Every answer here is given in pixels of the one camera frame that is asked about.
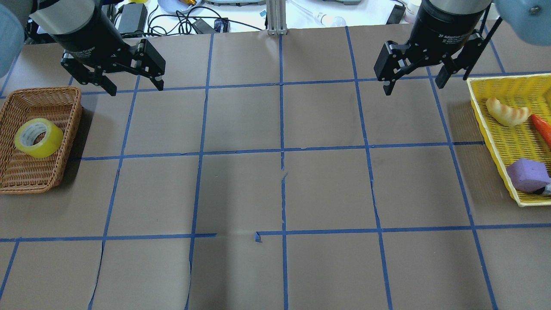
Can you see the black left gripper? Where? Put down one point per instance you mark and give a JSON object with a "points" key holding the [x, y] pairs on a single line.
{"points": [[88, 35]]}

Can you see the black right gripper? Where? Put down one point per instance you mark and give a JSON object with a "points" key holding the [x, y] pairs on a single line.
{"points": [[443, 26]]}

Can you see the yellow tape roll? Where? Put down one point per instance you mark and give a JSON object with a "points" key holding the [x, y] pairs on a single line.
{"points": [[38, 138]]}

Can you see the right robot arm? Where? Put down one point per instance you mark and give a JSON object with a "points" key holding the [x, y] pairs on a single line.
{"points": [[454, 34]]}

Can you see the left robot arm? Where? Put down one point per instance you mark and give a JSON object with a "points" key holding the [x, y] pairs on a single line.
{"points": [[93, 47]]}

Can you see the black power adapter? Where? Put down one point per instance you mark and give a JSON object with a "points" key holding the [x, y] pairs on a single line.
{"points": [[396, 14]]}

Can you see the lavender cup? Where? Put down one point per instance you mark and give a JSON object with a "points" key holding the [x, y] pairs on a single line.
{"points": [[412, 8]]}

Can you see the blue bowl with bottle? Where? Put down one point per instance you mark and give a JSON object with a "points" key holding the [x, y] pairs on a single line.
{"points": [[174, 6]]}

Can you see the yellow toy banana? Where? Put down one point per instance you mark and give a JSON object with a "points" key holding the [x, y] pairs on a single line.
{"points": [[507, 115]]}

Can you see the light bulb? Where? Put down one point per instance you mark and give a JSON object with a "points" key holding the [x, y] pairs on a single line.
{"points": [[330, 20]]}

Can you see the yellow plastic basket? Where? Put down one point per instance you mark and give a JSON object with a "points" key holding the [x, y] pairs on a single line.
{"points": [[508, 144]]}

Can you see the orange toy carrot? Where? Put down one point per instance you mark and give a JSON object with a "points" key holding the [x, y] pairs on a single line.
{"points": [[542, 127]]}

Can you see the brown wicker basket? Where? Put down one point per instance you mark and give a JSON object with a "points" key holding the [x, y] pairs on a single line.
{"points": [[21, 173]]}

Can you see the purple sponge block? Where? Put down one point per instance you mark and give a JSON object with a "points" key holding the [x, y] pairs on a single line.
{"points": [[528, 175]]}

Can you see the aluminium frame post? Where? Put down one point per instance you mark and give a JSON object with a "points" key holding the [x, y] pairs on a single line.
{"points": [[276, 17]]}

